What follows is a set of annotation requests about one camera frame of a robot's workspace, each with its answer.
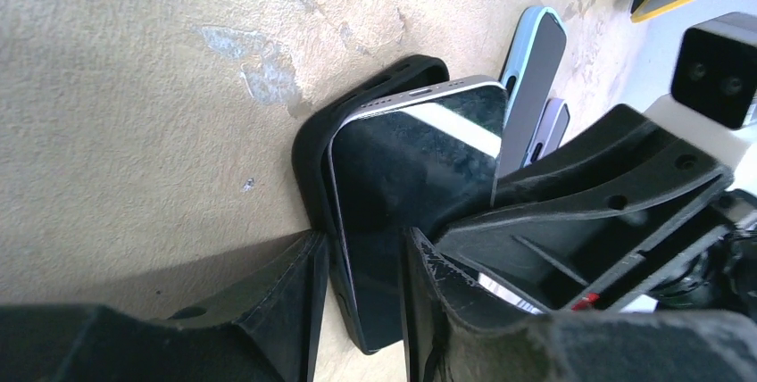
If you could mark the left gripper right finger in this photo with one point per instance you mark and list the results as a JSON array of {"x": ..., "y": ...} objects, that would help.
[{"x": 456, "y": 330}]

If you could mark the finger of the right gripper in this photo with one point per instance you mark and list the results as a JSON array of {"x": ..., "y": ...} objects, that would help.
[
  {"x": 555, "y": 239},
  {"x": 622, "y": 155}
]

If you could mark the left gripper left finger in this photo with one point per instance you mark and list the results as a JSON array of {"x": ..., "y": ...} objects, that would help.
[{"x": 265, "y": 327}]

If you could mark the lavender phone case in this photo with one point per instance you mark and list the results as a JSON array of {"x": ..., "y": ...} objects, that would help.
[{"x": 550, "y": 130}]

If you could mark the black phone case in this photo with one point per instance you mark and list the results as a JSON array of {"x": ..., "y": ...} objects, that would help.
[{"x": 309, "y": 162}]

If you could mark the black phone with grey edge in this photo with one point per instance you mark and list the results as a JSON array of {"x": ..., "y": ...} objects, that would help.
[{"x": 411, "y": 159}]

